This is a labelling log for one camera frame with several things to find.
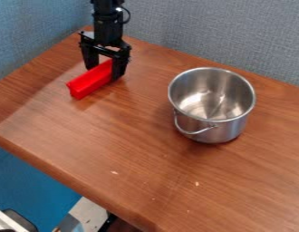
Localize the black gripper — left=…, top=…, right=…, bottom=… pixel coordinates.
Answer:
left=80, top=12, right=131, bottom=82

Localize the red plastic block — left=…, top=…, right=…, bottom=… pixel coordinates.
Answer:
left=67, top=59, right=112, bottom=100

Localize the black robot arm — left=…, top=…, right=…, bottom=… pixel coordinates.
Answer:
left=79, top=0, right=132, bottom=81

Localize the stainless steel pot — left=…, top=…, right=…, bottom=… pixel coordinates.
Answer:
left=168, top=67, right=256, bottom=144

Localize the white grey object under table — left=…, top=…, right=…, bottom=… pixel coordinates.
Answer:
left=54, top=198, right=108, bottom=232

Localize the black white object bottom left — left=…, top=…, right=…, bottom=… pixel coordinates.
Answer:
left=0, top=209, right=39, bottom=232

